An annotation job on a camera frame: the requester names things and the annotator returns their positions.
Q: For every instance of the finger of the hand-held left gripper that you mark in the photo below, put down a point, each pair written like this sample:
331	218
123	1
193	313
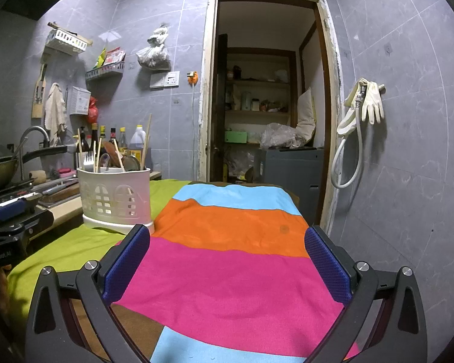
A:
9	208

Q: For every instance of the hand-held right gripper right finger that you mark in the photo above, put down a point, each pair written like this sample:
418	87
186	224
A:
327	268

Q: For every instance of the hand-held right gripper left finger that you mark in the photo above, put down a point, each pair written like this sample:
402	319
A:
125	268

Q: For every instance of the white plastic utensil basket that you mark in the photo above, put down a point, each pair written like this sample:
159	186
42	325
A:
113	177

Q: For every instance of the metal fork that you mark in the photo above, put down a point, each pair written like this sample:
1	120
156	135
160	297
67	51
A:
87	157

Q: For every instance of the metal spoon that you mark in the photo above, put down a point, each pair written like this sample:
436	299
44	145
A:
132	163

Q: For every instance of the bent metal utensil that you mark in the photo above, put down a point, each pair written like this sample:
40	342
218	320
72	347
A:
106	157

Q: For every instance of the gas stove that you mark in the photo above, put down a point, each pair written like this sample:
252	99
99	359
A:
3	193

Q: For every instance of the tan scrub sponge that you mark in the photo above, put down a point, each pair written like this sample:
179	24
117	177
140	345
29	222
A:
38	176

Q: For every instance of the kitchen cleaver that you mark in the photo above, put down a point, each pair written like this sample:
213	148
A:
60	184

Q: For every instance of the wooden cutting board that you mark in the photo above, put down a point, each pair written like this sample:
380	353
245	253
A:
66	193

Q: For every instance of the pink plastic item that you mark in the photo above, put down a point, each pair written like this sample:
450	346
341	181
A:
66	171

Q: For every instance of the metal faucet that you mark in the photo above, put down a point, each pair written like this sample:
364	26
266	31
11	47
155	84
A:
36	129

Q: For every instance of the colourful striped towel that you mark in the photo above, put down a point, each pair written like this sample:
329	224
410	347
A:
227	272

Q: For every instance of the wooden knife rack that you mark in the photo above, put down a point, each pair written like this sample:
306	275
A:
36	111

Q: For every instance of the grey appliance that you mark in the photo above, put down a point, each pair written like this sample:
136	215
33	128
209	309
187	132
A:
287	174

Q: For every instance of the brown wooden spatula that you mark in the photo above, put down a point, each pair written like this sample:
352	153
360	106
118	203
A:
117	160

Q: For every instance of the cream hanging cloth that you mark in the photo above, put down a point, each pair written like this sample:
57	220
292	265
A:
55	106

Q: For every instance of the row of sauce bottles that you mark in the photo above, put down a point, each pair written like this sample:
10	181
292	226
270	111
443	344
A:
94	132

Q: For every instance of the oil jug with yellow cap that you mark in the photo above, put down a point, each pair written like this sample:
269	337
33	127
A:
137	141

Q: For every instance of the red plastic bag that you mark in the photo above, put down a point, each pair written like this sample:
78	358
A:
93	111

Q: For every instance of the clear plastic bag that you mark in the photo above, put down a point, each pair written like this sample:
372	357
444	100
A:
280	134

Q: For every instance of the cream rubber glove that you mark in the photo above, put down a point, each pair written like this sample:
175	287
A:
346	124
372	102

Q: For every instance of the cream pillow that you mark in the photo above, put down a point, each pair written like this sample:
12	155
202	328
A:
305	117

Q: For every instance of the green box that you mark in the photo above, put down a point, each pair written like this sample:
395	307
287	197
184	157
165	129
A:
235	137

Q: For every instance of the wooden shelf unit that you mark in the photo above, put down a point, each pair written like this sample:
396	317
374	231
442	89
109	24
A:
257	112

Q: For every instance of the colourful seasoning packets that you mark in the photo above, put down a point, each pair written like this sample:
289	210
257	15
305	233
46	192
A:
111	56

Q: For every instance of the dark wooden door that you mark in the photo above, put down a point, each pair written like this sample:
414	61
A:
219	102

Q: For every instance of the orange plug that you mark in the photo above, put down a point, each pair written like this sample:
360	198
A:
192	78

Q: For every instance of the hanging plastic bag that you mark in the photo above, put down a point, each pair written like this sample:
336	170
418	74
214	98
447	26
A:
153	56

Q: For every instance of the white wall box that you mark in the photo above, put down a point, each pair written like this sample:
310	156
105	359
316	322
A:
79	101

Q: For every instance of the grey wall shelf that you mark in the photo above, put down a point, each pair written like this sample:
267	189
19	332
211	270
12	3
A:
104	71

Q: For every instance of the white wall basket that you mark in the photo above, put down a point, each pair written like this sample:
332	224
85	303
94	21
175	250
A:
66	37

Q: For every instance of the wall socket plate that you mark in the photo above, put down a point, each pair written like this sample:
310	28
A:
171	79

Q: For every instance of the cream door frame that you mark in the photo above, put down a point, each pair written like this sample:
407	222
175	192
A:
206	83

